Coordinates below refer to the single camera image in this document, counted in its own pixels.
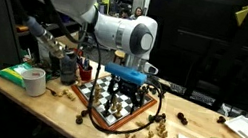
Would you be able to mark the wooden stool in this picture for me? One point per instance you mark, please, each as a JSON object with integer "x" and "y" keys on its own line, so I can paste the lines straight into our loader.
{"x": 119, "y": 55}

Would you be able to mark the person in blue sweater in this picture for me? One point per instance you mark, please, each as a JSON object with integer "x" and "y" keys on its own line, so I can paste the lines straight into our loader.
{"x": 124, "y": 13}

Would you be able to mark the long-haired person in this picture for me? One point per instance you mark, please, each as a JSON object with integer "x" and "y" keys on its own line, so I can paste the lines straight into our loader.
{"x": 137, "y": 13}

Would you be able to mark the dark water bottle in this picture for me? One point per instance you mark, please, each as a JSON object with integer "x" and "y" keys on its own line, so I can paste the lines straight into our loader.
{"x": 68, "y": 70}

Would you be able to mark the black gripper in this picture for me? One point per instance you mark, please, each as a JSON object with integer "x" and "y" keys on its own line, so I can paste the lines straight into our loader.
{"x": 126, "y": 88}

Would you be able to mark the light wooden chess piece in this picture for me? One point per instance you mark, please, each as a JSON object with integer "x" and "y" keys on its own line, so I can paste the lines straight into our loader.
{"x": 119, "y": 111}
{"x": 65, "y": 92}
{"x": 96, "y": 89}
{"x": 142, "y": 125}
{"x": 71, "y": 97}
{"x": 114, "y": 104}
{"x": 97, "y": 99}

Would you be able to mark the red mug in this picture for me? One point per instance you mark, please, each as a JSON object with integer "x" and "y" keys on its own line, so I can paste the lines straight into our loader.
{"x": 85, "y": 73}

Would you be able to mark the white paper cup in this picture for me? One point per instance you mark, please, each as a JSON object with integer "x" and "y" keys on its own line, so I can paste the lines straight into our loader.
{"x": 34, "y": 82}

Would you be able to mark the black white chessboard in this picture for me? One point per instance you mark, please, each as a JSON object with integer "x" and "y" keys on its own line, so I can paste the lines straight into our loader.
{"x": 106, "y": 115}

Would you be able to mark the dark wooden bishop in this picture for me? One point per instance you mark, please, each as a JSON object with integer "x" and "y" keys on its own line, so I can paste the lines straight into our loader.
{"x": 107, "y": 106}

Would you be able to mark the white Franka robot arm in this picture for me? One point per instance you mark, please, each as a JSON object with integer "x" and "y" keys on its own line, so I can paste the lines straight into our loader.
{"x": 120, "y": 33}

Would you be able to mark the yellow triangular flag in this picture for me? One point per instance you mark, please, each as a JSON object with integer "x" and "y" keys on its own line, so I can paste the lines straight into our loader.
{"x": 242, "y": 15}

